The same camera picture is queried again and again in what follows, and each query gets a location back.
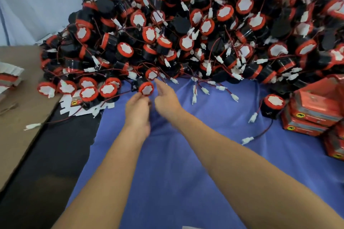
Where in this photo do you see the person's right forearm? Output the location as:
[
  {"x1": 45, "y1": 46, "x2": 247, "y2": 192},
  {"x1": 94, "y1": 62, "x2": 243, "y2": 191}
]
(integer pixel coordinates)
[{"x1": 172, "y1": 111, "x2": 344, "y2": 229}]

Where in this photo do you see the brown cardboard sheet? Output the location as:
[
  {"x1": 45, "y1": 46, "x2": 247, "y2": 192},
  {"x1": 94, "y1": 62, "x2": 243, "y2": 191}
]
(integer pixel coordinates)
[{"x1": 0, "y1": 45, "x2": 61, "y2": 192}]

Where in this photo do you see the person's left hand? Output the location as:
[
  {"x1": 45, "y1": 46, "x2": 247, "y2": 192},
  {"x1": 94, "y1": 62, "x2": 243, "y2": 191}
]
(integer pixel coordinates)
[{"x1": 125, "y1": 92, "x2": 153, "y2": 142}]

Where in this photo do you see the single red black buzzer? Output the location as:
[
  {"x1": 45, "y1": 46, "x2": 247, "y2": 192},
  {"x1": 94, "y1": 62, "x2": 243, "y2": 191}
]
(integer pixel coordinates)
[
  {"x1": 137, "y1": 78, "x2": 156, "y2": 97},
  {"x1": 242, "y1": 93, "x2": 287, "y2": 145}
]

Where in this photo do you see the person's left forearm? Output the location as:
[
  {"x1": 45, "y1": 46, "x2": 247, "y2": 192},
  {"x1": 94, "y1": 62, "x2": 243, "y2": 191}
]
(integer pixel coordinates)
[{"x1": 54, "y1": 128, "x2": 148, "y2": 229}]

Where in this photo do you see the stack of paper boxes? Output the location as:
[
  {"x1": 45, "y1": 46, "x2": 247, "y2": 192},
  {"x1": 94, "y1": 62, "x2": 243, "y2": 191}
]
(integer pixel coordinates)
[{"x1": 0, "y1": 62, "x2": 25, "y2": 95}]

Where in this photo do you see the orange white paper box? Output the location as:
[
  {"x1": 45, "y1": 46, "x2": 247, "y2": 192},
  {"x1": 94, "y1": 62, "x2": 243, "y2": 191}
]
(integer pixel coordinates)
[
  {"x1": 330, "y1": 119, "x2": 344, "y2": 138},
  {"x1": 281, "y1": 107, "x2": 326, "y2": 137},
  {"x1": 290, "y1": 91, "x2": 344, "y2": 127},
  {"x1": 324, "y1": 135, "x2": 344, "y2": 161},
  {"x1": 295, "y1": 74, "x2": 344, "y2": 98}
]

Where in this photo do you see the pile of black red buzzers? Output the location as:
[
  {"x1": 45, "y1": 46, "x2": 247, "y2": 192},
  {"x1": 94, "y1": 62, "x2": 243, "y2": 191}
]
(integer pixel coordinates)
[{"x1": 35, "y1": 0, "x2": 344, "y2": 111}]

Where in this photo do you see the blue cloth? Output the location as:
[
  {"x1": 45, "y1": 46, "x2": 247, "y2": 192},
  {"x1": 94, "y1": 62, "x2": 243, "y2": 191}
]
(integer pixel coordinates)
[{"x1": 67, "y1": 76, "x2": 344, "y2": 229}]

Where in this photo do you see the person's right hand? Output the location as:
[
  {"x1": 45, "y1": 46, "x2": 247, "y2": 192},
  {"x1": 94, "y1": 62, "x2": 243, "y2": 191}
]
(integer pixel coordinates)
[{"x1": 153, "y1": 78, "x2": 186, "y2": 126}]

